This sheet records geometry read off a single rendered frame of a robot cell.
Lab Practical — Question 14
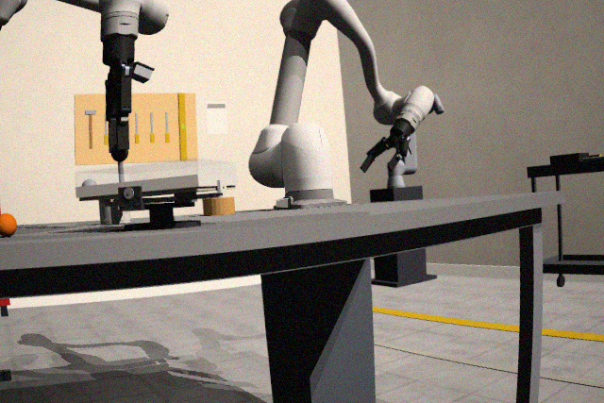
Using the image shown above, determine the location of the white mug with handle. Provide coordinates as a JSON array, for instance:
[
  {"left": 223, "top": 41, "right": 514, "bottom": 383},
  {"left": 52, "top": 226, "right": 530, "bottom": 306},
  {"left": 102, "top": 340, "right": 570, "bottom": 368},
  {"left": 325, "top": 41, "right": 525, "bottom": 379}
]
[{"left": 99, "top": 200, "right": 131, "bottom": 225}]

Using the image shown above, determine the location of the orange ball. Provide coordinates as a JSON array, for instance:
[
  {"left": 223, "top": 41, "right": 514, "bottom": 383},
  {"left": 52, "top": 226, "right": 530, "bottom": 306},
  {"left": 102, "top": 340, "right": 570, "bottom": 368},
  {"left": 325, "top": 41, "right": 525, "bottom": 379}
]
[{"left": 0, "top": 213, "right": 17, "bottom": 237}]

